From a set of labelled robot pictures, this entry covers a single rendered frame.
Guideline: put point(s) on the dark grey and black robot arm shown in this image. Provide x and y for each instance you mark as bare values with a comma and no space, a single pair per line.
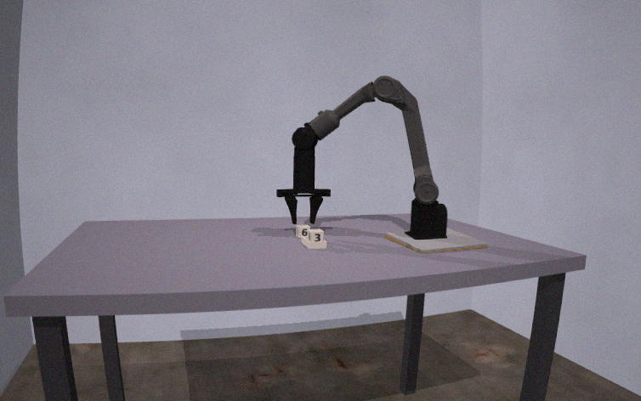
428,217

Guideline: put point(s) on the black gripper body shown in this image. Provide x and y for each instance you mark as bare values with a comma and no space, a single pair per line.
303,183

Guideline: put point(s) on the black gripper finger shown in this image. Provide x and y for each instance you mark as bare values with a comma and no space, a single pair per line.
315,203
292,205

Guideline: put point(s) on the white cube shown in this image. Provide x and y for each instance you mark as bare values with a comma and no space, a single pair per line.
302,230
315,235

